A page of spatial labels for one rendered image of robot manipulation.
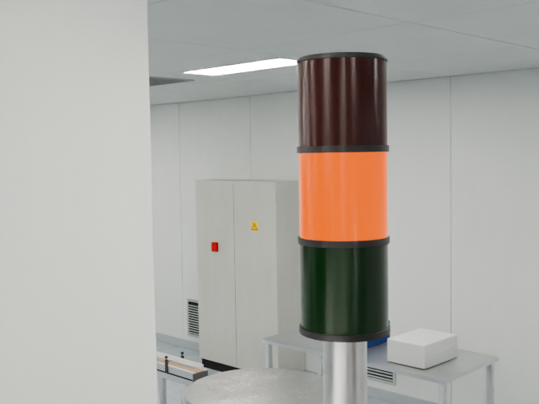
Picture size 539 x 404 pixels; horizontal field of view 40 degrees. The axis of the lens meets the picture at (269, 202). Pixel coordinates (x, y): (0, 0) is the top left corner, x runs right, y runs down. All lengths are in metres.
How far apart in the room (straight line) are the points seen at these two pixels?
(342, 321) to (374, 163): 0.08
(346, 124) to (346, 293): 0.09
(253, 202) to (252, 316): 1.16
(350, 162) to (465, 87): 6.10
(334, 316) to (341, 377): 0.04
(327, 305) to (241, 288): 7.29
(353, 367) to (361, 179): 0.10
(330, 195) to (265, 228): 6.96
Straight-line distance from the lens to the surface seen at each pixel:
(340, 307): 0.40
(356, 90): 0.39
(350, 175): 0.39
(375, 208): 0.40
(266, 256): 7.37
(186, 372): 4.90
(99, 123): 1.98
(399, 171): 6.81
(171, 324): 9.37
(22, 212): 1.88
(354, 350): 0.42
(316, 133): 0.39
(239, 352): 7.87
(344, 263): 0.39
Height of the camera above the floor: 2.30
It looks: 4 degrees down
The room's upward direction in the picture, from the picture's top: 1 degrees counter-clockwise
